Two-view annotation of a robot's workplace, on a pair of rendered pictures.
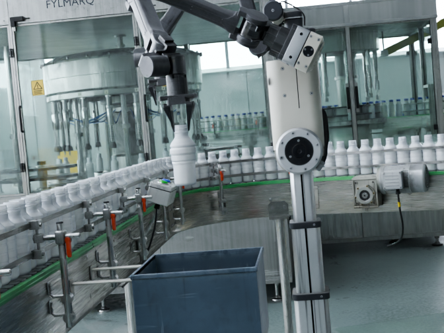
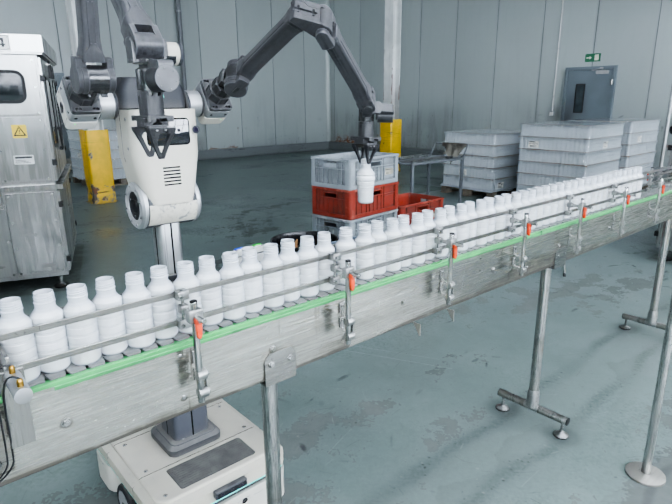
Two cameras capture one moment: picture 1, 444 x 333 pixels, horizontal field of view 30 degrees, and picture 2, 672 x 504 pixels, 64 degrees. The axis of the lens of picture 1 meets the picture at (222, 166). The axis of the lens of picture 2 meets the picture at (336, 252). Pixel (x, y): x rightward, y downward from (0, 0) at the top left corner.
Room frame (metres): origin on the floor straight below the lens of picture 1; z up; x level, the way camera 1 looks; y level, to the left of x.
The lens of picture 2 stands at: (3.83, 1.41, 1.52)
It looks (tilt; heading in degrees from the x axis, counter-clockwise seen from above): 16 degrees down; 223
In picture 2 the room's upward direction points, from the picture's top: straight up
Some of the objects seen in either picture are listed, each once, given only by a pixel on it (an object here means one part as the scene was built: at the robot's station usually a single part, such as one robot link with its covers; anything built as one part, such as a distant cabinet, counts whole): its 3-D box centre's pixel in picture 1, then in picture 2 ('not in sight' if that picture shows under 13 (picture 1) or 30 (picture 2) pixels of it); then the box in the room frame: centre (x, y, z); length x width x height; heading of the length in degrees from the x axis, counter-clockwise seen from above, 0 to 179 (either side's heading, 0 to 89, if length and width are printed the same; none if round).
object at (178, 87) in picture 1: (177, 88); (365, 131); (2.27, 0.10, 1.41); 0.10 x 0.07 x 0.07; 87
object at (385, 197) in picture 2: not in sight; (355, 197); (0.64, -1.35, 0.78); 0.61 x 0.41 x 0.22; 1
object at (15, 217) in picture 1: (14, 238); (504, 215); (1.87, 0.48, 1.08); 0.06 x 0.06 x 0.17
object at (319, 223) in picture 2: not in sight; (355, 224); (0.65, -1.34, 0.55); 0.61 x 0.41 x 0.22; 1
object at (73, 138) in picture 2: not in sight; (111, 155); (-0.89, -8.88, 0.50); 1.24 x 1.03 x 1.00; 177
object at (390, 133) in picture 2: not in sight; (390, 145); (-5.59, -5.78, 0.55); 0.40 x 0.40 x 1.10; 84
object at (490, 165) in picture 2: not in sight; (489, 162); (-4.48, -2.87, 0.50); 1.23 x 1.05 x 1.00; 172
